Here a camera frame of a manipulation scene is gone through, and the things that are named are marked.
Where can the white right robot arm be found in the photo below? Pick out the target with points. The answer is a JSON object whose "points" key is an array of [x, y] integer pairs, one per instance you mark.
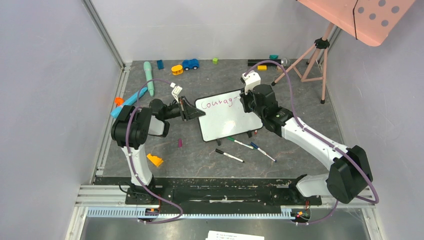
{"points": [[349, 172]]}

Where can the white slotted cable duct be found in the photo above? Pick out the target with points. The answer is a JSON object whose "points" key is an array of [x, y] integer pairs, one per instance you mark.
{"points": [[143, 213]]}

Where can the blue toy crayon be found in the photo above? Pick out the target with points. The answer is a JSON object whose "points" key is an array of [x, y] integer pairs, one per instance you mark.
{"points": [[130, 101]]}

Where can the green whiteboard marker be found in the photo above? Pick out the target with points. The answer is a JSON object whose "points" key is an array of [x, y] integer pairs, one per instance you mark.
{"points": [[240, 143]]}

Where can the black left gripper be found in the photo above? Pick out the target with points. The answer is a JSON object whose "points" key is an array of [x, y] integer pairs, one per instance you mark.
{"points": [[189, 112]]}

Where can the white printed paper sheet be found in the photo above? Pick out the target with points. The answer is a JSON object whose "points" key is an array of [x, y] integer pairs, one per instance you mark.
{"points": [[220, 235]]}

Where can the pink music stand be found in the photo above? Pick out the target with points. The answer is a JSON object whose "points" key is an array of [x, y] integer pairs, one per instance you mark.
{"points": [[369, 21]]}

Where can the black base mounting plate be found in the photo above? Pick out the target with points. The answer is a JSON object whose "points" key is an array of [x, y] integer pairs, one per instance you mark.
{"points": [[220, 195]]}

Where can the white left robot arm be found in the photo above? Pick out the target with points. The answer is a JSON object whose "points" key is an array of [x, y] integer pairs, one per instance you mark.
{"points": [[131, 130]]}

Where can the dark blue block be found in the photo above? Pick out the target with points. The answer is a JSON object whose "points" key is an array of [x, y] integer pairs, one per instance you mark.
{"points": [[160, 64]]}

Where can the yellow rectangular block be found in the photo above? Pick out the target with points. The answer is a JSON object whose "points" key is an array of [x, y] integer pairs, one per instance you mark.
{"points": [[262, 67]]}

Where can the teal block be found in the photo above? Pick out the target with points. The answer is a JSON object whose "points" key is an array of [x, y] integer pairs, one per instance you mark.
{"points": [[273, 56]]}

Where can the blue toy car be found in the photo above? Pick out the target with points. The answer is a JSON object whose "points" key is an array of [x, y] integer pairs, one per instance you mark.
{"points": [[190, 64]]}

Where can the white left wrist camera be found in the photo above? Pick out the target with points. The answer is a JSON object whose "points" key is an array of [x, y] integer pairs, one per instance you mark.
{"points": [[176, 90]]}

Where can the beige wooden cube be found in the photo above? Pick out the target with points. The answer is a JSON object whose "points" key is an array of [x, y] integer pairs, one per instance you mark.
{"points": [[279, 69]]}

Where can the black whiteboard marker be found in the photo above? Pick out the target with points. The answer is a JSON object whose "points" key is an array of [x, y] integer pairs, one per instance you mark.
{"points": [[228, 155]]}

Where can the mint green toy crayon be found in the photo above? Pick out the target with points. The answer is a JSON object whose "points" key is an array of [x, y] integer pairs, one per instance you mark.
{"points": [[147, 67]]}

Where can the white whiteboard black frame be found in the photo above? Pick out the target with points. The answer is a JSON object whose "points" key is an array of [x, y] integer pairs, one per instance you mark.
{"points": [[225, 116]]}

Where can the yellow orange oval toy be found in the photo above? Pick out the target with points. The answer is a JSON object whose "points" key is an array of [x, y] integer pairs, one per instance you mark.
{"points": [[177, 69]]}

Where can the black cylinder tube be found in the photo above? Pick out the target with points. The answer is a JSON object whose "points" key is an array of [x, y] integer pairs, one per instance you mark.
{"points": [[266, 62]]}

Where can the small orange toy piece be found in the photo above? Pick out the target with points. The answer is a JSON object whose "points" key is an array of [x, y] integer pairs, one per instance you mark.
{"points": [[119, 101]]}

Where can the blue whiteboard marker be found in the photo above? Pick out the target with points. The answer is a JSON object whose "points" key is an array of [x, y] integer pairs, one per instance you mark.
{"points": [[262, 151]]}

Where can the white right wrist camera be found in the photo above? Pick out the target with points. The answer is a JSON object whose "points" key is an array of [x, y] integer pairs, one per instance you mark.
{"points": [[251, 79]]}

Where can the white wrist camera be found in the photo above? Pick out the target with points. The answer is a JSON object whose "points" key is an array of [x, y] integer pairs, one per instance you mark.
{"points": [[251, 79], [176, 90]]}

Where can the orange wedge block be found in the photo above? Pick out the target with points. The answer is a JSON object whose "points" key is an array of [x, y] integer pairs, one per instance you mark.
{"points": [[157, 161]]}

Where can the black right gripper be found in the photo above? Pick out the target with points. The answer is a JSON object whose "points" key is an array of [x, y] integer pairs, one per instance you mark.
{"points": [[247, 102]]}

